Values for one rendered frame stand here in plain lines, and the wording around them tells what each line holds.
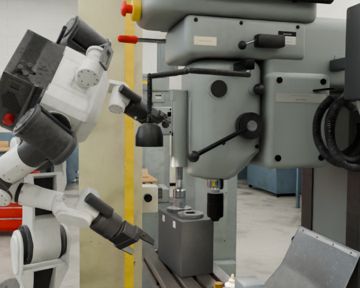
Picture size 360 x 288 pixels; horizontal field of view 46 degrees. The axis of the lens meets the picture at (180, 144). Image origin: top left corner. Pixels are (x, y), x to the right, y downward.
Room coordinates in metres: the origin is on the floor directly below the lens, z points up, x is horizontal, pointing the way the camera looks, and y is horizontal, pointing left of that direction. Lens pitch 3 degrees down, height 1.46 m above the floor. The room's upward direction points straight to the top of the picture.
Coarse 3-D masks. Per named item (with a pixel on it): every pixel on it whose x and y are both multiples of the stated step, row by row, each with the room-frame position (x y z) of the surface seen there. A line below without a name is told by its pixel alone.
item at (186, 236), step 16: (160, 224) 1.55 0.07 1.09; (176, 224) 1.41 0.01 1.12; (192, 224) 1.39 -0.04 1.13; (208, 224) 1.41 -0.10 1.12; (160, 240) 1.55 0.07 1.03; (176, 240) 1.41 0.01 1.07; (192, 240) 1.39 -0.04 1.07; (208, 240) 1.41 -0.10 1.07; (160, 256) 1.55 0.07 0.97; (176, 256) 1.41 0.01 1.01; (192, 256) 1.39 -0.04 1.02; (208, 256) 1.41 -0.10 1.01; (176, 272) 1.41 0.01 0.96; (192, 272) 1.39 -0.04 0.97; (208, 272) 1.41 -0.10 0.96
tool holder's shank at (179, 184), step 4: (176, 168) 1.54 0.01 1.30; (180, 168) 1.53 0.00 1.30; (176, 172) 1.54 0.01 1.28; (180, 172) 1.53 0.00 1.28; (176, 176) 1.54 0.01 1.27; (180, 176) 1.53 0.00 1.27; (176, 180) 1.54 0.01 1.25; (180, 180) 1.53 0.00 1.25; (176, 184) 1.53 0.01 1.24; (180, 184) 1.53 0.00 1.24; (176, 188) 1.54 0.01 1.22; (180, 188) 1.53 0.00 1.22
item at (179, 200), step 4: (176, 196) 1.52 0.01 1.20; (180, 196) 1.52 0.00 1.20; (184, 196) 1.53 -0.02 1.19; (176, 200) 1.52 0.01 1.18; (180, 200) 1.52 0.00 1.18; (184, 200) 1.53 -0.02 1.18; (176, 204) 1.52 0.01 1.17; (180, 204) 1.52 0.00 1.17; (184, 204) 1.53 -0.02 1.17; (176, 208) 1.52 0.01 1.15; (180, 208) 1.52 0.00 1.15
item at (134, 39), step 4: (120, 36) 1.23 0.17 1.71; (124, 36) 1.23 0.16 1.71; (128, 36) 1.23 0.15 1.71; (132, 36) 1.23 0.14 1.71; (136, 36) 1.24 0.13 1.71; (120, 40) 1.23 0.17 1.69; (124, 40) 1.23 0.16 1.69; (128, 40) 1.23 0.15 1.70; (132, 40) 1.23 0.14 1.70; (136, 40) 1.24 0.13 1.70; (140, 40) 1.24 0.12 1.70; (144, 40) 1.25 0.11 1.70; (148, 40) 1.25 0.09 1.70; (152, 40) 1.25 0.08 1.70; (156, 40) 1.26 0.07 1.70; (160, 40) 1.26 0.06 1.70; (164, 40) 1.26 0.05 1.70
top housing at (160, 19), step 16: (144, 0) 1.08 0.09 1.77; (160, 0) 1.04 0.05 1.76; (176, 0) 1.04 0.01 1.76; (192, 0) 1.05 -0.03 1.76; (208, 0) 1.06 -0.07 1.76; (224, 0) 1.07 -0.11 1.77; (240, 0) 1.08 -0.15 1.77; (256, 0) 1.09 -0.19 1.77; (272, 0) 1.11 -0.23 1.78; (144, 16) 1.12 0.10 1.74; (160, 16) 1.09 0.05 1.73; (176, 16) 1.09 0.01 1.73; (224, 16) 1.09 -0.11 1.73; (240, 16) 1.10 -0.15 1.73; (256, 16) 1.10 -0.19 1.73; (272, 16) 1.11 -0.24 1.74; (288, 16) 1.12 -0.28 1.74; (304, 16) 1.13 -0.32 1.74
